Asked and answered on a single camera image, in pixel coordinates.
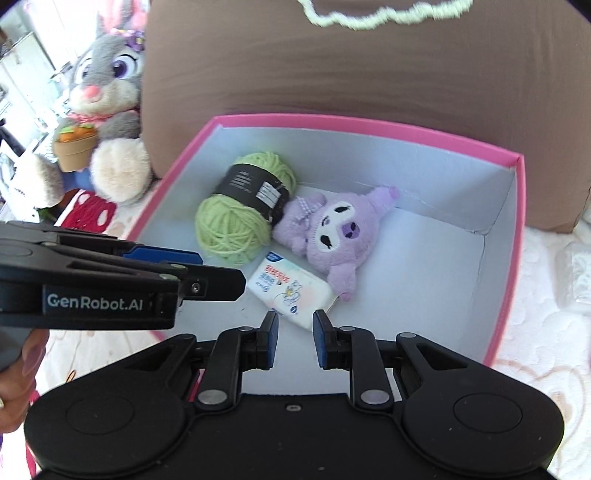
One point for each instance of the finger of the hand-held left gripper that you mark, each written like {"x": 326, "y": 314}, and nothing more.
{"x": 157, "y": 254}
{"x": 217, "y": 282}

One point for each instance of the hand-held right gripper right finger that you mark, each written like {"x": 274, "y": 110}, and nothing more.
{"x": 319, "y": 340}

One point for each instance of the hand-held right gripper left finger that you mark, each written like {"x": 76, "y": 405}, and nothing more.
{"x": 272, "y": 340}

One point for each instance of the white tissue pack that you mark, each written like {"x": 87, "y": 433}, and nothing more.
{"x": 286, "y": 286}

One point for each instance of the green yarn ball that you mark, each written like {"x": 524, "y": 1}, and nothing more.
{"x": 226, "y": 226}

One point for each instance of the purple plush toy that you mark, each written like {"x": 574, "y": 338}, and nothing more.
{"x": 332, "y": 230}

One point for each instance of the pink cardboard box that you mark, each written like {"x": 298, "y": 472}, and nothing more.
{"x": 438, "y": 277}

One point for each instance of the person's left hand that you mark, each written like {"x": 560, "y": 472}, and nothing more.
{"x": 23, "y": 392}

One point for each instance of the plush carrot pot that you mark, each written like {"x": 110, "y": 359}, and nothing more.
{"x": 76, "y": 147}

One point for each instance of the grey rabbit plush toy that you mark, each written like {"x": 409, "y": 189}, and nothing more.
{"x": 106, "y": 69}

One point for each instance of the printed white red blanket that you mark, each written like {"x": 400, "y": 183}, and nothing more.
{"x": 545, "y": 346}

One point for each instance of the white furniture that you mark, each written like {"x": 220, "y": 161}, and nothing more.
{"x": 27, "y": 69}

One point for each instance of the brown embroidered pillow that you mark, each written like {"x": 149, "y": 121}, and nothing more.
{"x": 323, "y": 69}

